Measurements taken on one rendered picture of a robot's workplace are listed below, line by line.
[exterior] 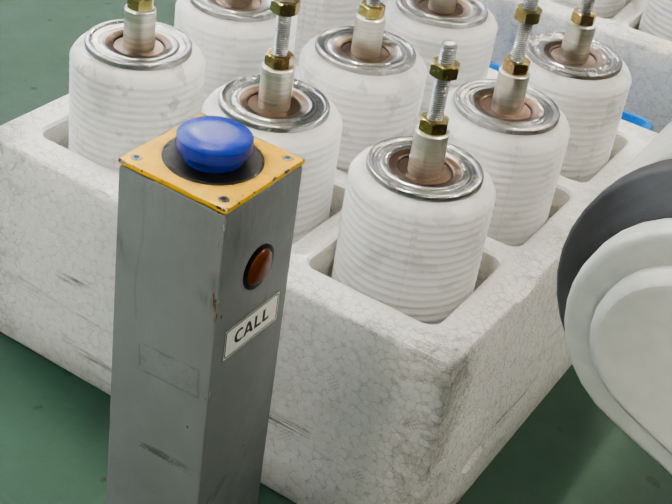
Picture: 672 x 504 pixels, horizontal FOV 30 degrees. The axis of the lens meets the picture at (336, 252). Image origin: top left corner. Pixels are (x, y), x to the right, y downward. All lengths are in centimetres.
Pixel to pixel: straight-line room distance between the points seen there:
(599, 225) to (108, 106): 43
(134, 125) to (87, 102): 4
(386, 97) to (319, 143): 10
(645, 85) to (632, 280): 74
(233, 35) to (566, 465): 41
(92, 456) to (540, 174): 38
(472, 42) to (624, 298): 51
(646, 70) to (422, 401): 56
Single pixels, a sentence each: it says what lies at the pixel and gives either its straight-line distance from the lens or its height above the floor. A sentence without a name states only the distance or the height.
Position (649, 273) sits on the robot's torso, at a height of 38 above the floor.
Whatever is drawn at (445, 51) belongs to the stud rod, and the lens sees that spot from 76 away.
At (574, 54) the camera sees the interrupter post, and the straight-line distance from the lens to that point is 99.
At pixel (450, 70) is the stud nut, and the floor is 33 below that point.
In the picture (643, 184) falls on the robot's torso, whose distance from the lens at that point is 54.
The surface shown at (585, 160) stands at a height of 19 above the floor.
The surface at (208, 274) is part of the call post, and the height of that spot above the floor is 27.
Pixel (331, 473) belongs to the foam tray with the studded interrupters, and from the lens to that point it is 87.
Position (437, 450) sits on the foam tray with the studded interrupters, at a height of 10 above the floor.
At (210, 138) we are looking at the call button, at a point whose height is 33.
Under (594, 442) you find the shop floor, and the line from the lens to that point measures 102.
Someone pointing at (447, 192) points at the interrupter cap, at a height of 25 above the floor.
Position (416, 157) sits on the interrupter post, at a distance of 79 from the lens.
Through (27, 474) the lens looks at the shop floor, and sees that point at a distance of 92.
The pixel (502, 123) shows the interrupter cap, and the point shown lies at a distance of 87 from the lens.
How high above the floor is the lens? 65
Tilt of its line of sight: 34 degrees down
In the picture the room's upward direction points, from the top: 9 degrees clockwise
